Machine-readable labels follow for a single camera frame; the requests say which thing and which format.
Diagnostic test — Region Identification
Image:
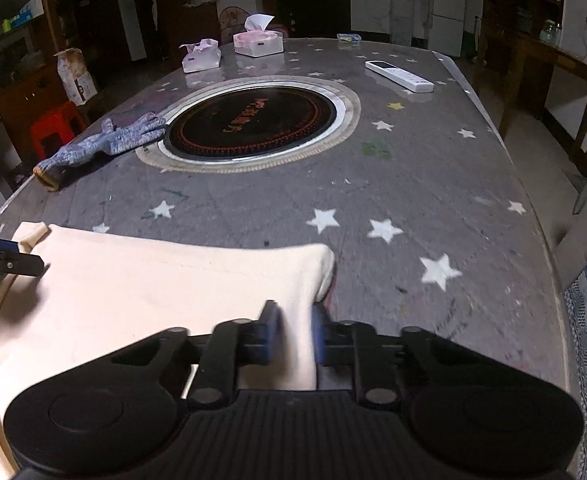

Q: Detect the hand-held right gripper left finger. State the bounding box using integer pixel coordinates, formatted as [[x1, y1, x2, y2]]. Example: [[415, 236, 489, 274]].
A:
[[110, 300, 282, 407]]

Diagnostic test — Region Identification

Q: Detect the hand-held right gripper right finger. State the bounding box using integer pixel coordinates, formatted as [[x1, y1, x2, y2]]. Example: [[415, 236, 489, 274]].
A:
[[311, 303, 455, 408]]

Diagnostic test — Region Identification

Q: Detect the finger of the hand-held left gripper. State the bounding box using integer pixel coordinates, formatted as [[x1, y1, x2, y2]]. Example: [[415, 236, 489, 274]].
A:
[[0, 230, 45, 283]]

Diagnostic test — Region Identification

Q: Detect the cream cloth garment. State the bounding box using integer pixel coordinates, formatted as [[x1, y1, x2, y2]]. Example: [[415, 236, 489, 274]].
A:
[[0, 222, 335, 480]]

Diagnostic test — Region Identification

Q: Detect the red plastic stool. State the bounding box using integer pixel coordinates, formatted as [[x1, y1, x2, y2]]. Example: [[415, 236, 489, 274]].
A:
[[29, 101, 90, 159]]

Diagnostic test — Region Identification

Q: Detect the grey star-patterned table cover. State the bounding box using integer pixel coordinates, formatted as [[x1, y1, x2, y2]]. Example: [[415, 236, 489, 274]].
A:
[[0, 37, 570, 396]]

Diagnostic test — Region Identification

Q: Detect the blue knitted glove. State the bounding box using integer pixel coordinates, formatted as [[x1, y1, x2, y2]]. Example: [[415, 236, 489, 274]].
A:
[[33, 112, 167, 192]]

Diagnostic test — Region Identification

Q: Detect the dark wooden cabinet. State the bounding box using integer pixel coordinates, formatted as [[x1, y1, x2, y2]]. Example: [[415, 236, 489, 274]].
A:
[[0, 0, 104, 171]]

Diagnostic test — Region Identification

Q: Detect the white paper bag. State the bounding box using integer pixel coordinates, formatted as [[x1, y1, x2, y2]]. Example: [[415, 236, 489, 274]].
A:
[[54, 48, 99, 107]]

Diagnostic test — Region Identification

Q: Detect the round black induction cooker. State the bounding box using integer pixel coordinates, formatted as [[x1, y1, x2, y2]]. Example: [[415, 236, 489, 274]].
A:
[[136, 76, 362, 172]]

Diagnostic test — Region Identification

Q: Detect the white remote control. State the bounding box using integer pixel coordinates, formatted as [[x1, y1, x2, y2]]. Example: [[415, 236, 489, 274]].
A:
[[365, 60, 435, 94]]

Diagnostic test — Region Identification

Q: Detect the white tissue pack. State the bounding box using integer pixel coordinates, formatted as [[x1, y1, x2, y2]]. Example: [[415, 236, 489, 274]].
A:
[[180, 38, 222, 74]]

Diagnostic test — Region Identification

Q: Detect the pink tissue box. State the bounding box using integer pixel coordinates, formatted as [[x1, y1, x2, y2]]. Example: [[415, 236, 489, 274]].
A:
[[232, 13, 284, 57]]

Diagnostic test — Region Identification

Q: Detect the water dispenser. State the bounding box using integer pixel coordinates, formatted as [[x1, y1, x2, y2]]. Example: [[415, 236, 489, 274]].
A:
[[389, 0, 414, 46]]

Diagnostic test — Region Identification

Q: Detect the wooden side table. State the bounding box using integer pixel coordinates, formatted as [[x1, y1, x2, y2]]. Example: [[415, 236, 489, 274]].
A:
[[478, 25, 587, 161]]

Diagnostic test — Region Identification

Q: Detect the white refrigerator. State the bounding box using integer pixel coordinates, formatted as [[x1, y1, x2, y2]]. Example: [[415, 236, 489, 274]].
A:
[[426, 0, 467, 58]]

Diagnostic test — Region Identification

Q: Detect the glass jar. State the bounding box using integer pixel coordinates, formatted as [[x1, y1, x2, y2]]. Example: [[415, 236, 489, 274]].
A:
[[539, 19, 563, 43]]

